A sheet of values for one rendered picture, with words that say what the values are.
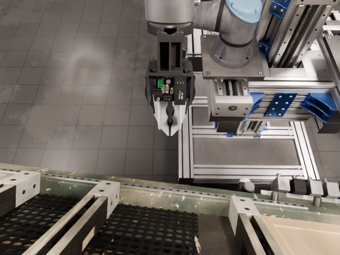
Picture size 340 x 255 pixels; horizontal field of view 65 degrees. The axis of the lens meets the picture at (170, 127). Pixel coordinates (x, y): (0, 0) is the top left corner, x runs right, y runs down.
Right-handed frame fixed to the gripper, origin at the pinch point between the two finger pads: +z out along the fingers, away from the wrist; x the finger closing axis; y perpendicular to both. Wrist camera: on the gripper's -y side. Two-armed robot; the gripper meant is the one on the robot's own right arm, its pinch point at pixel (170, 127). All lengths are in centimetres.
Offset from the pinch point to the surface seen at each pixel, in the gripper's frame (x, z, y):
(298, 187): 49, 46, -31
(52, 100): -98, 69, -152
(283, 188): 43, 46, -31
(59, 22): -115, 24, -239
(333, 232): 48, 39, -6
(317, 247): 38, 35, 2
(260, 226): 22.3, 26.9, 1.9
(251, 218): 22.3, 31.1, -4.0
